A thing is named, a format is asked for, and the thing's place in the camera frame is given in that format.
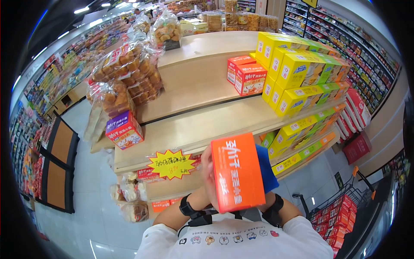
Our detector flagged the tiered wooden display stand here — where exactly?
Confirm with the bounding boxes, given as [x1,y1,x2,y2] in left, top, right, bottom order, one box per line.
[90,31,341,221]

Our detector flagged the black framed wooden panels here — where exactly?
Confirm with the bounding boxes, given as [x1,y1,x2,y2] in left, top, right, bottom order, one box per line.
[35,116,80,214]

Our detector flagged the yellow starburst price sign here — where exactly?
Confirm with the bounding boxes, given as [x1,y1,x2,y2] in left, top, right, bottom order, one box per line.
[147,149,197,181]

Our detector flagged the pale flat bread bag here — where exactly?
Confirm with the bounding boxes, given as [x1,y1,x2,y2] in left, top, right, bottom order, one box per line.
[83,103,108,144]

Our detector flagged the bag of white buns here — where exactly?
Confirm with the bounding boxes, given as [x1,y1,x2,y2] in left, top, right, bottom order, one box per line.
[109,172,149,203]

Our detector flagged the purple and red box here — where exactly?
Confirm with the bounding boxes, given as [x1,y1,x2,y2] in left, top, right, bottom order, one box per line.
[105,110,145,151]

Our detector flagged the person's body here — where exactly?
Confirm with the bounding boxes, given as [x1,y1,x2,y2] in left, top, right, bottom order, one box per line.
[135,212,334,259]

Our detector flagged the small orange red box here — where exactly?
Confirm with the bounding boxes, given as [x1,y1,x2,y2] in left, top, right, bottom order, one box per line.
[227,55,257,85]
[234,63,268,97]

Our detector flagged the display of biscuit tubs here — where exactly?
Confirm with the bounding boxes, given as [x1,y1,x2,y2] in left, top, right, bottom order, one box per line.
[201,0,279,32]

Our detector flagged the row of orange boxes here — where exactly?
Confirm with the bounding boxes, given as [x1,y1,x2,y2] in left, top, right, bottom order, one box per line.
[151,197,182,213]

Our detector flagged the blue snack box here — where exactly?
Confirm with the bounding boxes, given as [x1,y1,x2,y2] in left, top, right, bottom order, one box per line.
[255,144,280,195]

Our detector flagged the person's right hand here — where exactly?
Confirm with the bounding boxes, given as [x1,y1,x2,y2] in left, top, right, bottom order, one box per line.
[256,192,276,213]

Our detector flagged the bag of sliced bread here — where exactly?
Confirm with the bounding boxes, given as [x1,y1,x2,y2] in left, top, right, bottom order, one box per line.
[120,200,150,223]

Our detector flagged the person's left hand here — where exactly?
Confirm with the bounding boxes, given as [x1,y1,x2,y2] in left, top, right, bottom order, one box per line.
[191,145,224,213]

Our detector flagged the stack of red white packets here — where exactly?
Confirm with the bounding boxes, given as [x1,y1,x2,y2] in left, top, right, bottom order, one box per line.
[334,88,372,141]

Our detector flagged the pile of red cartons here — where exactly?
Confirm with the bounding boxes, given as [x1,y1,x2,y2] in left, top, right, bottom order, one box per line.
[310,194,358,258]

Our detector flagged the black wrist band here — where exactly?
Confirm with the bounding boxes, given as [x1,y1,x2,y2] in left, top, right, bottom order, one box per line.
[179,194,213,228]
[262,193,285,228]

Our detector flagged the shopping cart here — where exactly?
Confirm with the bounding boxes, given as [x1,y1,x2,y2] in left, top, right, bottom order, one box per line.
[292,166,377,258]

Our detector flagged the full shop shelf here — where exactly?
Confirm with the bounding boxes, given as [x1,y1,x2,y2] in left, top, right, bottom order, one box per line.
[282,0,402,114]
[9,16,131,203]

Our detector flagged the large orange snack box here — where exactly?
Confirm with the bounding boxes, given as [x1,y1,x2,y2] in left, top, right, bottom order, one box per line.
[210,132,266,214]

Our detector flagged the large bag of bread rolls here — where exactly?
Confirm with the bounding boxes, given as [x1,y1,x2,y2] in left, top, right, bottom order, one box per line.
[90,41,164,106]

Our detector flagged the red carton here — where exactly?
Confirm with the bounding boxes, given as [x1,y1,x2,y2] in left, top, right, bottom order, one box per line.
[342,131,373,165]

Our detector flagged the low wooden counter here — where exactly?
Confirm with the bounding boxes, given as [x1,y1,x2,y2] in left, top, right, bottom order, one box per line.
[42,80,89,118]

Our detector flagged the stack of yellow green cartons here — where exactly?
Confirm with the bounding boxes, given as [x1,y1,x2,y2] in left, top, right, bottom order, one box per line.
[248,31,352,177]

